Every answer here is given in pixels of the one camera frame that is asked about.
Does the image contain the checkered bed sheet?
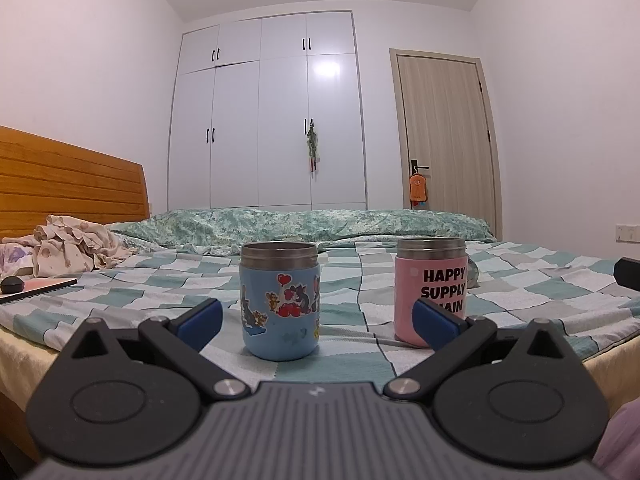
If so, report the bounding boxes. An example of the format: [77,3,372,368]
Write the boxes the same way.
[0,237,640,396]

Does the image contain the pink cup with black lettering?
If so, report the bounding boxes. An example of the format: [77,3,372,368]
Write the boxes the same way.
[392,237,468,350]

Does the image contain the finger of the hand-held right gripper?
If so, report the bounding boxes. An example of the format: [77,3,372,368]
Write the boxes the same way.
[613,257,640,292]

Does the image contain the pink cloth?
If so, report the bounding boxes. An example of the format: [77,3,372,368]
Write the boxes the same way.
[591,399,640,480]

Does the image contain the orange hanging tag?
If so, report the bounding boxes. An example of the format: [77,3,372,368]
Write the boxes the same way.
[408,174,429,210]

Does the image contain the crumpled beige dotted garment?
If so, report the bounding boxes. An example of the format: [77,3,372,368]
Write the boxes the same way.
[32,214,138,277]

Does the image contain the green hanging ornament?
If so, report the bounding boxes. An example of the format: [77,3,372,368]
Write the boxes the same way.
[305,119,320,172]

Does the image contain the wooden bed headboard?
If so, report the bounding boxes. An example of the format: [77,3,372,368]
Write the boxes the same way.
[0,126,151,241]

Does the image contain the blue cartoon sticker cup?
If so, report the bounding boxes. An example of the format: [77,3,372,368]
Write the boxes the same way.
[238,241,321,361]

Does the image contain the light wooden door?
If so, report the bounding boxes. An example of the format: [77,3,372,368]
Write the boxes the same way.
[389,48,503,239]

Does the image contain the green floral duvet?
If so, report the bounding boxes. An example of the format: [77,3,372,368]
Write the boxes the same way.
[107,207,496,256]

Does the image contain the pale purple printed cloth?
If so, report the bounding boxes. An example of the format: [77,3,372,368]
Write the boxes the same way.
[0,241,37,279]

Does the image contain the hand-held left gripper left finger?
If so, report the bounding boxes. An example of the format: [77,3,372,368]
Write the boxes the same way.
[61,297,252,404]

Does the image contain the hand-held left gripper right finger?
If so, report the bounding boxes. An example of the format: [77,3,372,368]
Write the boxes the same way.
[383,297,577,404]

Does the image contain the white wardrobe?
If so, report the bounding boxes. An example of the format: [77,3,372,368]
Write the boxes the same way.
[167,10,368,211]

